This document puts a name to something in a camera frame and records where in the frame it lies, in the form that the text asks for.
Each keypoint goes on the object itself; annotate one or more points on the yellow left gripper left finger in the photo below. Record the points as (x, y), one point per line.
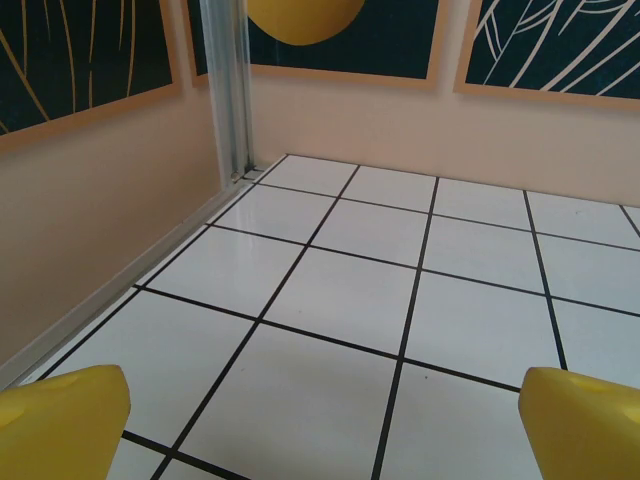
(55, 430)

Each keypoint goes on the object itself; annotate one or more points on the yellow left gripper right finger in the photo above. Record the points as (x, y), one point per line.
(585, 430)

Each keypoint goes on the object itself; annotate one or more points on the aluminium side rail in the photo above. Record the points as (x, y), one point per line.
(125, 280)

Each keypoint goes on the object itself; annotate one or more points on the aluminium corner post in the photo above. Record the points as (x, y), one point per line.
(227, 100)

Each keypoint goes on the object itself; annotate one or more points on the wall panel pink circle gold grass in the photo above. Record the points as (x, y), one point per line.
(75, 50)

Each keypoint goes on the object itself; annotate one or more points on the wall panel orange circle leaves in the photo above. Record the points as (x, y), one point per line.
(550, 40)

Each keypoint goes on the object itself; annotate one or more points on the wall panel gold oval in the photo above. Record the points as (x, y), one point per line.
(375, 30)

